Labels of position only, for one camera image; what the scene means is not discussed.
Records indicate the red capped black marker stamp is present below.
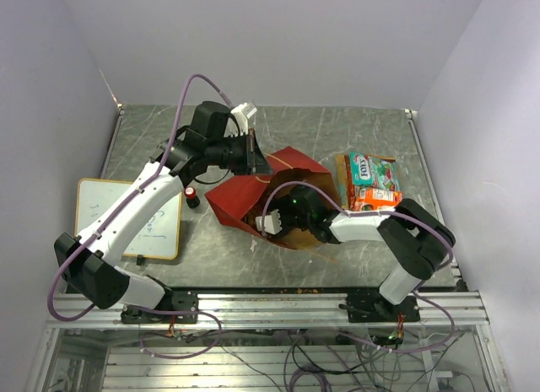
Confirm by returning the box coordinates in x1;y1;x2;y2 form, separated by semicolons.
183;186;200;209

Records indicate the aluminium extrusion rail frame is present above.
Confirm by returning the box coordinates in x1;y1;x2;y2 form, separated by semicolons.
46;293;489;330

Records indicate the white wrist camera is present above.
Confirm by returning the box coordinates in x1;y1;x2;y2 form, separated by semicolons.
229;102;257;136
255;209;283;235

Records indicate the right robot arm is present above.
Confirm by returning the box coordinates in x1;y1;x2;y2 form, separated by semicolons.
278;185;456;321

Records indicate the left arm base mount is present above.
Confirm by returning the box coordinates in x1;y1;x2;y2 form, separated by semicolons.
121;290;199;325

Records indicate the small whiteboard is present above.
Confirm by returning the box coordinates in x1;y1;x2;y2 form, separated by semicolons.
75;179;182;260

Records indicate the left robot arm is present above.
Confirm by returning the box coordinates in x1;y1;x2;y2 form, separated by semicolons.
54;101;273;322

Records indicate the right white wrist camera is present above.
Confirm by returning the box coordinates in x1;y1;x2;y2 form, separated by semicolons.
255;209;283;235

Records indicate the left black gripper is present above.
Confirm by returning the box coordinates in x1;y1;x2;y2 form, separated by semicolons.
208;129;275;176

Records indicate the brown snack pouch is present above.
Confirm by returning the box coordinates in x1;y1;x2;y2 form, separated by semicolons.
335;153;396;211

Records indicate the small orange snack packet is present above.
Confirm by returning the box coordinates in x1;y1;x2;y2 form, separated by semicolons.
350;187;402;212

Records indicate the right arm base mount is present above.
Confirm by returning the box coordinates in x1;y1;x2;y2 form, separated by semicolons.
338;287;420;323

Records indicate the cable tangle under table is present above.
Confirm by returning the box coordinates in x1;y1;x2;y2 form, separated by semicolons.
138;298;465;392

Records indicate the teal Fox's candy bag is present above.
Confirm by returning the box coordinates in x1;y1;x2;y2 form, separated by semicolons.
348;153;401;191

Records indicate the red brown paper bag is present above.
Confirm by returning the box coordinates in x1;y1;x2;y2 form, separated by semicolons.
205;147;341;238

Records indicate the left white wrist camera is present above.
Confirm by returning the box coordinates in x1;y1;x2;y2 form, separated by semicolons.
229;102;257;136

